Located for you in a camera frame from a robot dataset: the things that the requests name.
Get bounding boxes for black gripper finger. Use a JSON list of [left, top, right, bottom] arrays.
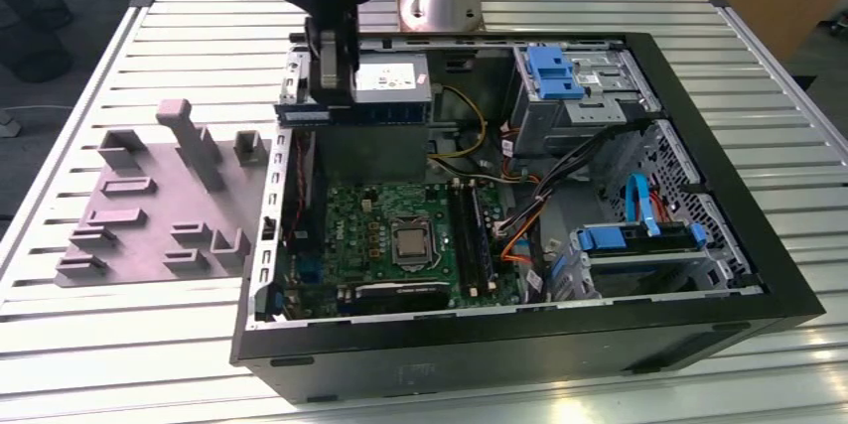
[[305, 10, 364, 108]]

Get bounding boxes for RAM stick black chips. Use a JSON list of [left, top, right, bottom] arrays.
[[275, 99, 427, 126]]

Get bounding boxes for black RAM slot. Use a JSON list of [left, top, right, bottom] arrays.
[[463, 179, 491, 294], [447, 178, 473, 296]]

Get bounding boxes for RAM slot white latches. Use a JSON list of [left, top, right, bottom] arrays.
[[453, 178, 481, 296]]

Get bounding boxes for grey power supply box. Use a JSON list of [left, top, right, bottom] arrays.
[[291, 52, 437, 186]]

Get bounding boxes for blue plastic drive latch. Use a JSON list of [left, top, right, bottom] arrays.
[[528, 47, 588, 101]]

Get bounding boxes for metal socket cover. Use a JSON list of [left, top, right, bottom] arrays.
[[387, 215, 441, 269]]

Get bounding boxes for green motherboard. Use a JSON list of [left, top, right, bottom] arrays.
[[275, 180, 529, 320]]

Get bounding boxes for grey metal drive cage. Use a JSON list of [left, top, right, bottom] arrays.
[[512, 45, 663, 158]]

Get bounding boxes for silver CPU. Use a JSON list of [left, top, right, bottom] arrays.
[[395, 229, 432, 257]]

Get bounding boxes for black mesh waste bin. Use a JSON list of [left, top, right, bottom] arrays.
[[0, 0, 76, 83]]

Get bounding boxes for grey parts rack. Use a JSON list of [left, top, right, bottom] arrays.
[[56, 98, 273, 290]]

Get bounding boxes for black graphics card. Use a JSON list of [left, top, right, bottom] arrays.
[[333, 278, 453, 317]]

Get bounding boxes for blue disk carrier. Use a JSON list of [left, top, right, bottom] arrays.
[[572, 223, 705, 252]]

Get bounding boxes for grey metal disk bay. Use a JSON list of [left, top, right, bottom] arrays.
[[567, 222, 731, 299]]

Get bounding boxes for black PC case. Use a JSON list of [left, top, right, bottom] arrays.
[[228, 30, 829, 403]]

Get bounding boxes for yellow black power cable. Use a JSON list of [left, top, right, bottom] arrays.
[[427, 84, 491, 171]]

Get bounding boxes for red orange black power cable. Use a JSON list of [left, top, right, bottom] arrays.
[[496, 120, 531, 182]]

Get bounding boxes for black white cable bundle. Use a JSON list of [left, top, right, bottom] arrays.
[[529, 126, 651, 205]]

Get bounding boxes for blue flat data cable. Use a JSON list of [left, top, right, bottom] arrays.
[[624, 173, 665, 238]]

